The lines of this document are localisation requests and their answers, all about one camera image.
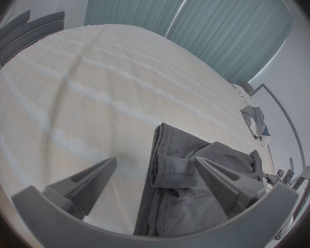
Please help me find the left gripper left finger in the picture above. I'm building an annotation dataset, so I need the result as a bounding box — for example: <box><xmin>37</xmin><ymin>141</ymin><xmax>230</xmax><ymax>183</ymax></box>
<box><xmin>45</xmin><ymin>157</ymin><xmax>118</xmax><ymax>216</ymax></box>

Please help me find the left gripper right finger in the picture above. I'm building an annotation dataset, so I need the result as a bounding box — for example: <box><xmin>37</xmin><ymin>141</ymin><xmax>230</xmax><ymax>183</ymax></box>
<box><xmin>194</xmin><ymin>157</ymin><xmax>267</xmax><ymax>219</ymax></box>

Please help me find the black T-shirt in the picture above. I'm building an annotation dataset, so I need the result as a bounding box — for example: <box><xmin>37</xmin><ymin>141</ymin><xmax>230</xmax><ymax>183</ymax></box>
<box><xmin>133</xmin><ymin>122</ymin><xmax>265</xmax><ymax>237</ymax></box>

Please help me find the pile of clothes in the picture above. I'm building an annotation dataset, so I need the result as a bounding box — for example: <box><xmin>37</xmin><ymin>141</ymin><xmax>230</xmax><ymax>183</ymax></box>
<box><xmin>241</xmin><ymin>106</ymin><xmax>272</xmax><ymax>147</ymax></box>

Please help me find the blue-green curtain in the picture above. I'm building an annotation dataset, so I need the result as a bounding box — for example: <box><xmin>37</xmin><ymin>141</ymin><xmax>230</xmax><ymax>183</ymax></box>
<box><xmin>84</xmin><ymin>0</ymin><xmax>197</xmax><ymax>39</ymax></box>
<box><xmin>165</xmin><ymin>0</ymin><xmax>294</xmax><ymax>84</ymax></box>

